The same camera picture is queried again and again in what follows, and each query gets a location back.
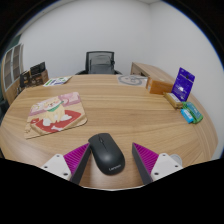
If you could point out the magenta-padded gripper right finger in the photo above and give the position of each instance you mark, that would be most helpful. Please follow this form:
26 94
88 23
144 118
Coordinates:
146 159

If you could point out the small dark box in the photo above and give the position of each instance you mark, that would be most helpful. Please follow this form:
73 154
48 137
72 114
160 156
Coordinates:
25 78

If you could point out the green and purple leaflet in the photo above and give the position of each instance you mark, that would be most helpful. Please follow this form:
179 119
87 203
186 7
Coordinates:
57 81

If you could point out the black box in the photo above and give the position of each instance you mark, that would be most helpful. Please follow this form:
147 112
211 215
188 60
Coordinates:
37 68

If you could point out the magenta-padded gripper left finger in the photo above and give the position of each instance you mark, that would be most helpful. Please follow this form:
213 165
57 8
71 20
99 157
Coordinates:
77 158

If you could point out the orange-brown cardboard box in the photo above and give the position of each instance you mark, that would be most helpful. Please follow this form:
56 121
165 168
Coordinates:
159 86

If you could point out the purple retail package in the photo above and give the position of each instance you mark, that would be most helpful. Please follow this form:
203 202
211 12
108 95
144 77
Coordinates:
183 84

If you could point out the black mesh office chair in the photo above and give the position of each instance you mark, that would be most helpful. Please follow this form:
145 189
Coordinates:
99 62

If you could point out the dog print mouse pad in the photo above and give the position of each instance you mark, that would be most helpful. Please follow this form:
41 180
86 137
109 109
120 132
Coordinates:
55 115

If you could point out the small tan box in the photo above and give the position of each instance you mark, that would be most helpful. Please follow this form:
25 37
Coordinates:
172 100

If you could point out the green package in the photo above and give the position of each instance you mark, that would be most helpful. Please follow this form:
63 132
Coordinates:
195 112

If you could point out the wooden cabinet with glass doors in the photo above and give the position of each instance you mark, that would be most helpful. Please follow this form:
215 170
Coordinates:
11 66

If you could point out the small blue package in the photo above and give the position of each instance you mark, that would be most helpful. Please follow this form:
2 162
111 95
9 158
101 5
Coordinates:
187 115

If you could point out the brown cardboard box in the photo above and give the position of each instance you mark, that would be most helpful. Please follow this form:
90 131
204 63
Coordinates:
39 79

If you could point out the black computer mouse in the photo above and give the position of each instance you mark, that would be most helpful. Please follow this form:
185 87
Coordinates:
106 154

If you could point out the wooden side desk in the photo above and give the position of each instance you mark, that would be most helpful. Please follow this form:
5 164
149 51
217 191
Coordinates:
150 69

